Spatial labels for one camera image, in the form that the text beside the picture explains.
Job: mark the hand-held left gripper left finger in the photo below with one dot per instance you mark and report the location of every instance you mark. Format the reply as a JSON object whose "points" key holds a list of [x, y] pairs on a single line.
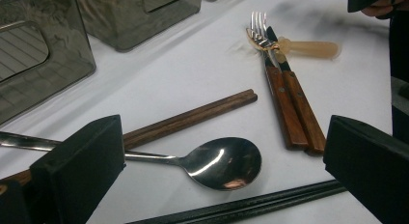
{"points": [[80, 172]]}

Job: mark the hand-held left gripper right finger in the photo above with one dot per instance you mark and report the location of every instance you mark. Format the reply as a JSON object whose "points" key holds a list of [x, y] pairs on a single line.
{"points": [[373, 166]]}

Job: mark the translucent amber plastic spoon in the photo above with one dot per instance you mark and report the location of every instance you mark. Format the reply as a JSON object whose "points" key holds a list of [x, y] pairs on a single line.
{"points": [[312, 48]]}

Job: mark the smoky plastic bin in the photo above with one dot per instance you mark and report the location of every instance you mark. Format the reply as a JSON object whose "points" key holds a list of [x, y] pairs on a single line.
{"points": [[38, 72], [135, 21]]}

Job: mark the black chopstick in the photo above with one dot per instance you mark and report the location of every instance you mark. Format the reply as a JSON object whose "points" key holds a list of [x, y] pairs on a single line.
{"points": [[257, 201], [257, 209]]}

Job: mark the brown wooden chopstick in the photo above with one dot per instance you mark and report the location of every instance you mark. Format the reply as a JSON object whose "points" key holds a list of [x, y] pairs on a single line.
{"points": [[193, 119], [193, 111]]}

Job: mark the white table cover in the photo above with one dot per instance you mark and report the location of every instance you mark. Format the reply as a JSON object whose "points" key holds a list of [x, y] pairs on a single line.
{"points": [[193, 72]]}

